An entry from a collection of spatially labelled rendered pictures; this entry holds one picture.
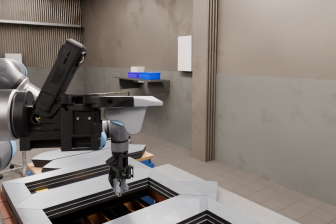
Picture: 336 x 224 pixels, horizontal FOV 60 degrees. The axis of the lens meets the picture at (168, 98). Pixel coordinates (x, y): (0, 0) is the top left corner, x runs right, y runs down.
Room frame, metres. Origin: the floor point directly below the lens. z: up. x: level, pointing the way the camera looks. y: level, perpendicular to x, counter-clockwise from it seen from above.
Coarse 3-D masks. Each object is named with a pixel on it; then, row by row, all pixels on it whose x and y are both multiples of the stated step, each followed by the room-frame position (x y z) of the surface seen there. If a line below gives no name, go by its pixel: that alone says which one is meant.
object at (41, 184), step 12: (96, 168) 1.70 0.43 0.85; (108, 168) 1.74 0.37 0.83; (36, 180) 1.49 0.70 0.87; (48, 180) 1.53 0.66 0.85; (60, 180) 1.56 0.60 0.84; (72, 180) 1.59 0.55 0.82; (144, 180) 1.52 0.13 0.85; (108, 192) 1.38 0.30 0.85; (132, 192) 1.45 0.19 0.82; (156, 192) 1.45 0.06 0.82; (168, 192) 1.38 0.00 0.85; (12, 204) 1.24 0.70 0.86; (60, 204) 1.24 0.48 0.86; (72, 204) 1.26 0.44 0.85; (84, 204) 1.29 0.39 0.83; (204, 204) 1.23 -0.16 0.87; (48, 216) 1.19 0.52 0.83; (192, 216) 1.13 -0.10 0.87; (204, 216) 1.17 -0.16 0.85; (216, 216) 1.14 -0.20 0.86
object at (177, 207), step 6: (162, 204) 1.23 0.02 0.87; (168, 204) 1.23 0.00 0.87; (174, 204) 1.23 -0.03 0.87; (180, 204) 1.23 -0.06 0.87; (174, 210) 1.17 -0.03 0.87; (180, 210) 1.17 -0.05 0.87; (186, 210) 1.17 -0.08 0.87; (192, 210) 1.17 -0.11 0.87; (180, 216) 1.13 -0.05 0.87; (186, 216) 1.13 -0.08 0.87
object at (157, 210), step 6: (156, 204) 1.23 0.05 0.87; (150, 210) 1.17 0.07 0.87; (156, 210) 1.17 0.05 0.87; (162, 210) 1.17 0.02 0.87; (168, 210) 1.17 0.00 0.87; (156, 216) 1.13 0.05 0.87; (162, 216) 1.13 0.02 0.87; (168, 216) 1.13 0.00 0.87; (174, 216) 1.13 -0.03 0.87; (168, 222) 1.08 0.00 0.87; (174, 222) 1.08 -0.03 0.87
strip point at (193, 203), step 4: (180, 200) 1.26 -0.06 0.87; (184, 200) 1.26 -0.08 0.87; (188, 200) 1.26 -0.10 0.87; (192, 200) 1.26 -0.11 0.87; (196, 200) 1.26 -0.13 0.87; (188, 204) 1.23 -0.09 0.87; (192, 204) 1.23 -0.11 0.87; (196, 204) 1.23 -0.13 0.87; (192, 208) 1.19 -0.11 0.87; (196, 208) 1.19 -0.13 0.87
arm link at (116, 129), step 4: (108, 120) 1.19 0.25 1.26; (108, 124) 1.17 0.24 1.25; (112, 124) 1.17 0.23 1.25; (116, 124) 1.17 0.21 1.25; (120, 124) 1.17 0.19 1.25; (112, 128) 1.16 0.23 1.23; (116, 128) 1.17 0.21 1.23; (120, 128) 1.17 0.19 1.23; (124, 128) 1.18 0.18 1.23; (112, 132) 1.16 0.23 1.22; (116, 132) 1.17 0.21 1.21; (120, 132) 1.17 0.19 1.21; (124, 132) 1.18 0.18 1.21; (112, 136) 1.17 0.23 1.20; (116, 136) 1.17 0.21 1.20; (120, 136) 1.17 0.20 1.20; (124, 136) 1.18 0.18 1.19; (112, 140) 1.18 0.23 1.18; (116, 140) 1.17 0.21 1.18; (120, 140) 1.17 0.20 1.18; (124, 140) 1.18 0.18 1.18
